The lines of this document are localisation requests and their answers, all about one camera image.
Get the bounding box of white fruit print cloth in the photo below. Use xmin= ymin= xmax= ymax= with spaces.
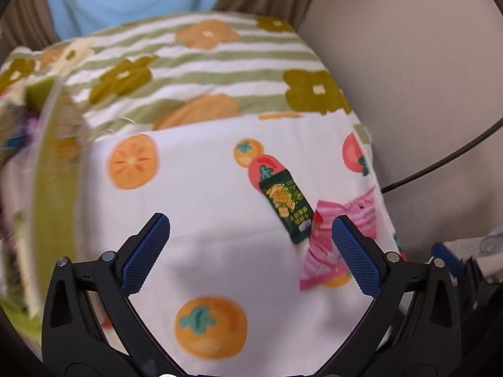
xmin=75 ymin=112 xmax=406 ymax=375

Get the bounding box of small dark green snack packet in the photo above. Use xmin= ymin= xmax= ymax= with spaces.
xmin=258 ymin=167 xmax=315 ymax=244

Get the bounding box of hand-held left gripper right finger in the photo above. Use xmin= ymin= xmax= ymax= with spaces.
xmin=314 ymin=215 xmax=463 ymax=377

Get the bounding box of striped flower blanket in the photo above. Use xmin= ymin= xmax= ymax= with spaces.
xmin=0 ymin=12 xmax=372 ymax=144

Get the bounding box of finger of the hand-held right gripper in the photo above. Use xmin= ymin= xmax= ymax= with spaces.
xmin=430 ymin=243 xmax=467 ymax=280

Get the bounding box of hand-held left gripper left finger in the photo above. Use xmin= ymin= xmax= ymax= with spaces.
xmin=41 ymin=212 xmax=186 ymax=377

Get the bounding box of green storage box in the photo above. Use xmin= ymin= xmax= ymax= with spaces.
xmin=0 ymin=76 xmax=92 ymax=340

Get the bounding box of black cable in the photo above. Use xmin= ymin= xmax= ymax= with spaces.
xmin=380 ymin=116 xmax=503 ymax=194

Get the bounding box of pink striped snack packet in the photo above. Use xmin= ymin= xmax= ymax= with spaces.
xmin=300 ymin=188 xmax=380 ymax=291

